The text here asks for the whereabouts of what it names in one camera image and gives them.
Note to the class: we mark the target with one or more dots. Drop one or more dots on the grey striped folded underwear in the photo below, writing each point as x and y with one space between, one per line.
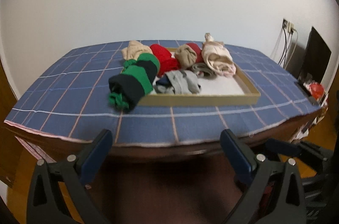
201 70

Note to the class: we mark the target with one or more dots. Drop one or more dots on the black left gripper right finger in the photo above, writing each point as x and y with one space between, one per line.
264 173

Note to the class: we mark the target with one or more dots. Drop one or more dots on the green and navy striped underwear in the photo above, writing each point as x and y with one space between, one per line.
134 82

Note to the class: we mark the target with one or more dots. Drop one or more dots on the blue plaid tablecloth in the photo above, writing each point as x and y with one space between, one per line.
89 69

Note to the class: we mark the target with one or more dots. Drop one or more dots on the beige dotted underwear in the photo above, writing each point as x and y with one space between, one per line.
134 50

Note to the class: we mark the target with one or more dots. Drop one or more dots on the bright red underwear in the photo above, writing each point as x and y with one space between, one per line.
164 56

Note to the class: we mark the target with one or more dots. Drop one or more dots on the wooden table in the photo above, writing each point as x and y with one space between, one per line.
159 152

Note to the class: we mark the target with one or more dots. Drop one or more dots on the wall socket with plugs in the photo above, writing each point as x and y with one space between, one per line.
288 26

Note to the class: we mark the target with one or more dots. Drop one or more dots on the dark red rolled underwear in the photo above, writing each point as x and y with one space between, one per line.
197 50

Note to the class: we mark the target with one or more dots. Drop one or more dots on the black monitor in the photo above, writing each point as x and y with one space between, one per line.
316 58

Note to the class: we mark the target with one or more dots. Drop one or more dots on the cream pink underwear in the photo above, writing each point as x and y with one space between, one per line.
217 57

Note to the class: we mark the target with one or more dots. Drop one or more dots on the red and white small object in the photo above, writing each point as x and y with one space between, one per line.
315 92

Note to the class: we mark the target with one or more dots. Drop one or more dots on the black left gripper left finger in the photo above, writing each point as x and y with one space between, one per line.
45 201

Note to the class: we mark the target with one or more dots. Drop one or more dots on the tan rolled underwear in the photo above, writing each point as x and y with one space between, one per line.
186 56

